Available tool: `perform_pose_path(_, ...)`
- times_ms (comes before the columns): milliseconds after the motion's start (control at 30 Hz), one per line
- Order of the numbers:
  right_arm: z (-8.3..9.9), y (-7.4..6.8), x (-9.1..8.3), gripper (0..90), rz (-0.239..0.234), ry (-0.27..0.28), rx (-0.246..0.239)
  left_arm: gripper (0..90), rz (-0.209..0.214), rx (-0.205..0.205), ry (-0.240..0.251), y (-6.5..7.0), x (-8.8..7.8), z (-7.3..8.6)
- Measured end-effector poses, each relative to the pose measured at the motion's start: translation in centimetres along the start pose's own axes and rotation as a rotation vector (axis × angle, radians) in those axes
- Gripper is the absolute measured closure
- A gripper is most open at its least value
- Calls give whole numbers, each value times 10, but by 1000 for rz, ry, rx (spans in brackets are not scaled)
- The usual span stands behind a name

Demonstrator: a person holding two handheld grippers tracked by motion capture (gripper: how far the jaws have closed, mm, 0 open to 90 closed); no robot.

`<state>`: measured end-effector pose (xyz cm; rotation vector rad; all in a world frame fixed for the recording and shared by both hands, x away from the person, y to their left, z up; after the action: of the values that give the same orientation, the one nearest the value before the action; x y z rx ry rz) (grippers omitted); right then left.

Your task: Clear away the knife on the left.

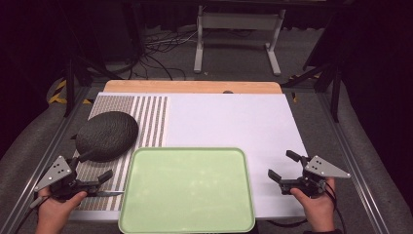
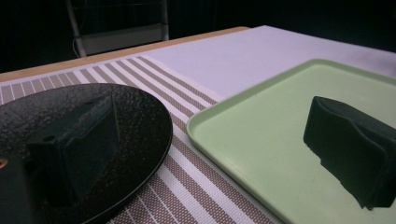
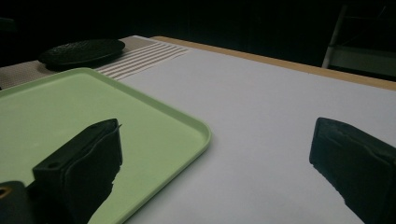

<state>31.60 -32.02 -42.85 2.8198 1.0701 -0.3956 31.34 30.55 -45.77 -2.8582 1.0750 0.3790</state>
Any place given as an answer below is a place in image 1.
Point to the light green plastic tray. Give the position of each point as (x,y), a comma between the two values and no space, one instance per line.
(185,190)

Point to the aluminium rail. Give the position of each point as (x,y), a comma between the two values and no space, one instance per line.
(352,156)
(42,159)

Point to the yellow black hazard tape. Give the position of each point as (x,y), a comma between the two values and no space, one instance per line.
(294,97)
(60,94)

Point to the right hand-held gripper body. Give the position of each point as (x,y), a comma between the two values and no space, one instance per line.
(311,182)

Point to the person's left hand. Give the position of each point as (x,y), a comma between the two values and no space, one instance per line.
(55,211)

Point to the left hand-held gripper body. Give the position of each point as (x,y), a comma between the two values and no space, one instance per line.
(61,185)

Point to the white metal stand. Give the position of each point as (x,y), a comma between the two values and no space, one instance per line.
(238,21)

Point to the white board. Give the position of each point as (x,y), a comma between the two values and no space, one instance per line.
(227,123)

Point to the striped woven placemat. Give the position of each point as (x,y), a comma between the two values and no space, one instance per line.
(152,120)

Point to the black tripod stand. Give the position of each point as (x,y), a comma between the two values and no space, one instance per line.
(335,94)
(69,84)

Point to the person's right hand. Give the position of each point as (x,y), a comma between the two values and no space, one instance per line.
(319,208)

